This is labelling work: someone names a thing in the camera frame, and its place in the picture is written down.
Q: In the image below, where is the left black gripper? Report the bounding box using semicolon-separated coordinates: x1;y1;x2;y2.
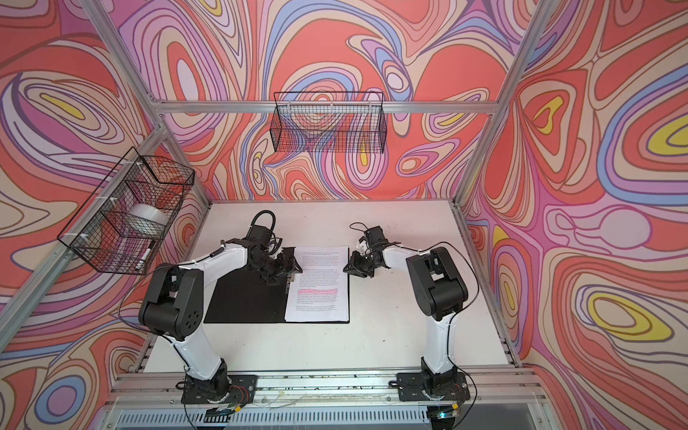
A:
250;253;303;287

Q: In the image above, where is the white RAY file folder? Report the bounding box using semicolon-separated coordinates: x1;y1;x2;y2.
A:
202;246;351;325

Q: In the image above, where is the paper sheet pink highlight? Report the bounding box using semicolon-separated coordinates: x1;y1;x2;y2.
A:
284;247;350;324

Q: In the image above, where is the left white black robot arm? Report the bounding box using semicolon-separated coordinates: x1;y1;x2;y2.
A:
138;241;303;404

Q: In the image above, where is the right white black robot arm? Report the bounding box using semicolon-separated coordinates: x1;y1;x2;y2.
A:
343;241;470;403

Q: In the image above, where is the black white marker pen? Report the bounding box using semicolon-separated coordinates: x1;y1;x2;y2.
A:
135;245;152;272

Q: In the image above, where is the green circuit board left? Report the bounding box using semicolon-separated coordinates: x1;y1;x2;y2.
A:
204;407;242;422

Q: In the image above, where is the green circuit board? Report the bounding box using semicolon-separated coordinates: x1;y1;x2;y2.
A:
427;405;460;420
204;407;242;422

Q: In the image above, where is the green circuit board right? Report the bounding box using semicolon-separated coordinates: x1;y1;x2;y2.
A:
427;405;460;420

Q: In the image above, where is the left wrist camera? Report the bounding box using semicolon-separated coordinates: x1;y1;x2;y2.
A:
245;225;274;248

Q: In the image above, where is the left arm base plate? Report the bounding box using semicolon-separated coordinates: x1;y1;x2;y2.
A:
176;374;258;406

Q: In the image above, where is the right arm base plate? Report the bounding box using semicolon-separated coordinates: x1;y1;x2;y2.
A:
388;369;471;404

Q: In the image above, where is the black wire basket back wall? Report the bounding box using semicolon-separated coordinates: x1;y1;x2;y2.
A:
270;91;387;154

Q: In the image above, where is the black wire basket wall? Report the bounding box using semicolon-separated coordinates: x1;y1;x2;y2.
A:
57;148;195;275
270;91;387;154

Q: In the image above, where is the black wire basket left wall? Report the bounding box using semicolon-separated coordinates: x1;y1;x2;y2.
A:
57;148;195;275

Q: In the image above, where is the aluminium front rail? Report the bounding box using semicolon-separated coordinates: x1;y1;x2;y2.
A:
106;367;548;408

